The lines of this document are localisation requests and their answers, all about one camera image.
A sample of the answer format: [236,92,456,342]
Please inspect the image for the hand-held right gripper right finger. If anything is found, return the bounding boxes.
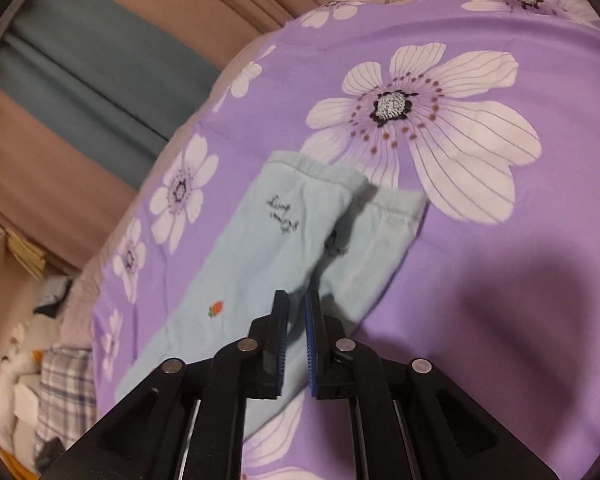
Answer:
[305,290,556,480]

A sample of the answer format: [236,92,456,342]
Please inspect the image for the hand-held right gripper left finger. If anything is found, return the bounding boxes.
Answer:
[40,290,290,480]

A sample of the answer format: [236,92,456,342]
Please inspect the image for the light blue denim pants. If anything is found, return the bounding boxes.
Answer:
[115,150,428,441]

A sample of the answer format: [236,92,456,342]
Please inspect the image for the purple floral bed sheet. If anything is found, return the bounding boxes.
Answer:
[90,0,600,480]

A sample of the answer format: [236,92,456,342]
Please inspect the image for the grey plaid pillow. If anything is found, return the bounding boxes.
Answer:
[34,347,100,471]

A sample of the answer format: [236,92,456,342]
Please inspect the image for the white stuffed toy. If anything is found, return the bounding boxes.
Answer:
[0,320,46,411]

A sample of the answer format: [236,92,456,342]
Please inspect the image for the yellow pleated lampshade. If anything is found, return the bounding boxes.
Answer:
[5,227,47,278]

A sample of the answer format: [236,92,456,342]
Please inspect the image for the mauve bed cover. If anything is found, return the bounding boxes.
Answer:
[62,0,461,346]

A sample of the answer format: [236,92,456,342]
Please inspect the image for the teal curtain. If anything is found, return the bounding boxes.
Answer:
[0,0,221,196]

